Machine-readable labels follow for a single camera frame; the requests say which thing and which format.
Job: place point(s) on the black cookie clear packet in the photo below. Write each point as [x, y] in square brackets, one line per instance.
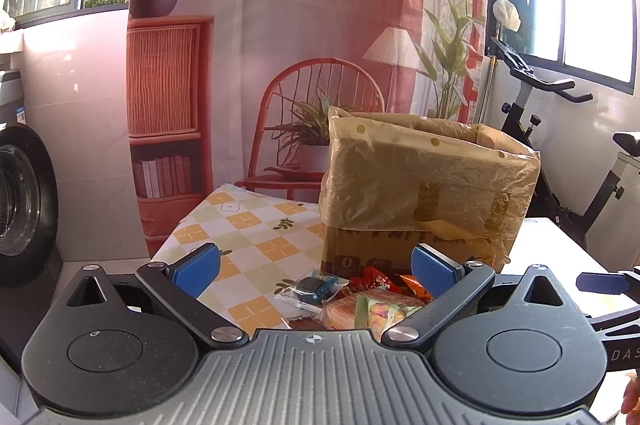
[310, 289]

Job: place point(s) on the washing machine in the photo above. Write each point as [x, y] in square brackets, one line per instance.
[25, 205]

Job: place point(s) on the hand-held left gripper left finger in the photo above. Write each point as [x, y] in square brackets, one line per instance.
[196, 269]

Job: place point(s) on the person's right hand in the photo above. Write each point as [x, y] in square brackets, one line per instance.
[632, 397]

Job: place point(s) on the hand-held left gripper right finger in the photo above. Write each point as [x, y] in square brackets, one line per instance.
[431, 270]

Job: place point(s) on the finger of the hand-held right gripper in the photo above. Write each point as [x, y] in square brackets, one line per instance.
[602, 281]

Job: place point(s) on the black exercise bike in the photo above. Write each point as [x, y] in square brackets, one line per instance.
[555, 175]

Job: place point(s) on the metal pole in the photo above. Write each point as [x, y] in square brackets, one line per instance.
[487, 90]

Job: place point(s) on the orange snack packet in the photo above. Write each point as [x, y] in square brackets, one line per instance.
[417, 287]

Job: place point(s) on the brown snack packet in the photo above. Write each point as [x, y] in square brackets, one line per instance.
[302, 321]

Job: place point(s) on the red snack packet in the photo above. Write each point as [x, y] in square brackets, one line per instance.
[375, 279]

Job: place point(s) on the yellow green pastry packet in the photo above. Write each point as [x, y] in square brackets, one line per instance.
[365, 310]

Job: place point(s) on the cardboard box with plastic liner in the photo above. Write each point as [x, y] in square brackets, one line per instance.
[430, 185]

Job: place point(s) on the white cloth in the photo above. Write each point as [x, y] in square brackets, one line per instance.
[507, 14]

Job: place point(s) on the printed backdrop cloth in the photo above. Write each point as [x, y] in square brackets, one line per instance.
[310, 30]

